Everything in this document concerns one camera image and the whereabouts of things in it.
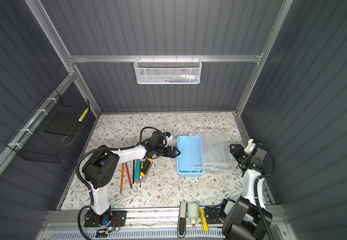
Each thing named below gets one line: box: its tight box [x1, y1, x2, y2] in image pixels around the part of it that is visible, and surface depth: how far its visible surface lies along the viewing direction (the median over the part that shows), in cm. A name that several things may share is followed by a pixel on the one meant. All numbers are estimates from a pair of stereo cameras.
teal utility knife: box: [134, 159, 141, 183], surface depth 90 cm
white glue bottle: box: [187, 203, 200, 229], surface depth 71 cm
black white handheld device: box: [177, 201, 188, 239], surface depth 72 cm
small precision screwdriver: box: [139, 161, 146, 188], surface depth 90 cm
